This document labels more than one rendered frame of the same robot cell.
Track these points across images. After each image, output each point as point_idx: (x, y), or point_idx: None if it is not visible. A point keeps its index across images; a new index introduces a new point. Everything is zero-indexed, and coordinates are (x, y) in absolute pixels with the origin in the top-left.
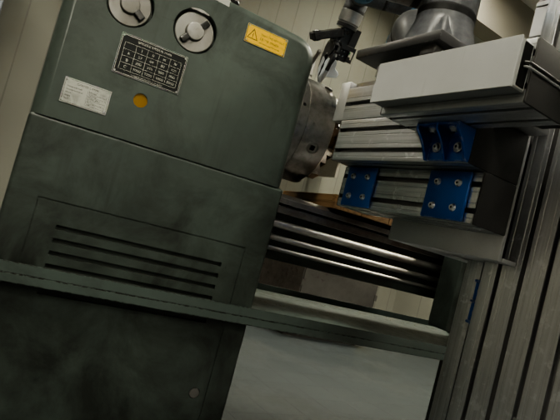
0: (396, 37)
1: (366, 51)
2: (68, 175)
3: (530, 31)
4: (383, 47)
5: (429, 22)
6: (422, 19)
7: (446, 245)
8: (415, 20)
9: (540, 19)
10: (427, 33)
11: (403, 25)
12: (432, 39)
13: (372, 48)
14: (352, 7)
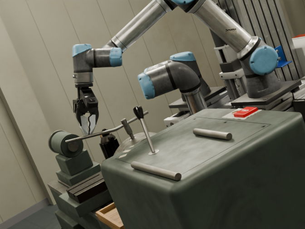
0: (187, 83)
1: (271, 99)
2: None
3: (229, 59)
4: (280, 95)
5: (275, 77)
6: (270, 76)
7: None
8: (263, 77)
9: (230, 53)
10: (296, 83)
11: (190, 75)
12: (299, 84)
13: (274, 97)
14: (92, 70)
